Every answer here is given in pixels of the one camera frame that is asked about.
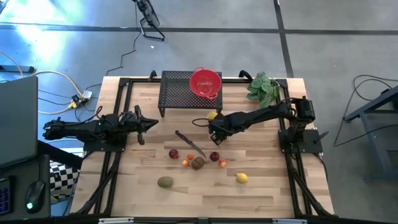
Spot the black perforated metal shelf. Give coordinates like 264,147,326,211
157,70,223,118

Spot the yellow extension cable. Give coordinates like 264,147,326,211
0,51,85,115

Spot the black-handled kitchen knife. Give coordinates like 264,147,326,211
175,129,207,159

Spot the grey laptop lid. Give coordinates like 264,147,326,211
0,75,39,169

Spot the brown kiwi with slit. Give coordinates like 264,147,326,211
190,156,206,170

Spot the black power cable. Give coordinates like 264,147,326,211
105,2,139,77
333,73,398,147

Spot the black flat bar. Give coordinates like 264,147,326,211
0,64,35,74

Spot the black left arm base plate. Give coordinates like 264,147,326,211
83,126,129,153

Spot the grey power adapter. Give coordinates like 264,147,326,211
70,90,93,110

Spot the variegated green potted plant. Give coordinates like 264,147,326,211
246,72,280,112

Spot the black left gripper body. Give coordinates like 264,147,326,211
121,105,146,146

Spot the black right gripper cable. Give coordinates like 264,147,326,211
191,117,215,128

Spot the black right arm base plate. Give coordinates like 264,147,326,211
278,129,324,155

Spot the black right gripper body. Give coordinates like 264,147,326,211
219,113,242,134

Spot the black computer desk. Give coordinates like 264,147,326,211
0,154,52,220

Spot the whole green-brown kiwi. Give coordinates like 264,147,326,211
157,175,174,189

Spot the grey metal bench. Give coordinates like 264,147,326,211
343,84,398,183

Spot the black backlit keyboard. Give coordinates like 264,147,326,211
0,177,14,217

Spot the silver rig bracket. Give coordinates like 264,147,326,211
98,217,134,224
272,218,308,224

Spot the black aluminium rig frame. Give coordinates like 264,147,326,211
70,77,336,218

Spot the black computer mouse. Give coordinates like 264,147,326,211
24,180,46,214

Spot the black-white checkerboard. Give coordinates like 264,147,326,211
49,160,81,203

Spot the red plastic colander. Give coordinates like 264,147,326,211
189,66,223,100

